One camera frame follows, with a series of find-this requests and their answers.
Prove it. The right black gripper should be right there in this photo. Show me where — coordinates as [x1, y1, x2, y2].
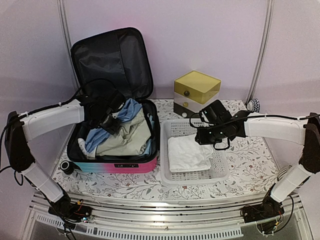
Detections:
[195, 123, 227, 145]

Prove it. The beige folded garment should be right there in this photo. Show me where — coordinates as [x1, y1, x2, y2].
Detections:
[95, 109, 151, 156]

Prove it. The white garment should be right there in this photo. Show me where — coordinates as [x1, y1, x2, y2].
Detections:
[167, 134, 213, 173]

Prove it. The floral white tablecloth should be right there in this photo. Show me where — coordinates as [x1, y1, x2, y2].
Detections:
[47, 98, 281, 201]

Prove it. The yellow and white storage box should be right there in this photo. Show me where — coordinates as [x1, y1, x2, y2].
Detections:
[173, 70, 222, 118]

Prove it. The metal wall post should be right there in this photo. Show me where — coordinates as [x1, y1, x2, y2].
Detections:
[56, 0, 76, 53]
[246, 0, 275, 103]

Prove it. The aluminium front rail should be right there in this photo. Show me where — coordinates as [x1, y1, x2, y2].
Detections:
[28, 192, 303, 238]

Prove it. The white plastic bottle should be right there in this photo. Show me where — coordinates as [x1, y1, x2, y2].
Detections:
[77, 138, 88, 155]

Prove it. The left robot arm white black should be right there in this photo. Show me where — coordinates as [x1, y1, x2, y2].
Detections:
[1, 90, 126, 221]

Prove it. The white plastic mesh basket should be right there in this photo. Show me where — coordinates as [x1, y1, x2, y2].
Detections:
[160, 119, 230, 186]

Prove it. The right metal wall post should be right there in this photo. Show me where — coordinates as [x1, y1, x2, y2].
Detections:
[246, 0, 275, 103]

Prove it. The pink and teal kids suitcase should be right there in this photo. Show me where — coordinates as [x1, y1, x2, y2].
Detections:
[66, 27, 160, 174]

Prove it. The black white patterned cloth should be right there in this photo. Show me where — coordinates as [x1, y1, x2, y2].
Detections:
[246, 98, 260, 113]

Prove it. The light blue garment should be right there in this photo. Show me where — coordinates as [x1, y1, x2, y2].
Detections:
[84, 98, 143, 153]

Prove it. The left metal wall post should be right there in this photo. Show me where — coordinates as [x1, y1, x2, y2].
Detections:
[56, 0, 76, 53]

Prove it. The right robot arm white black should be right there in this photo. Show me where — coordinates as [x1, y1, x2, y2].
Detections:
[195, 100, 320, 222]

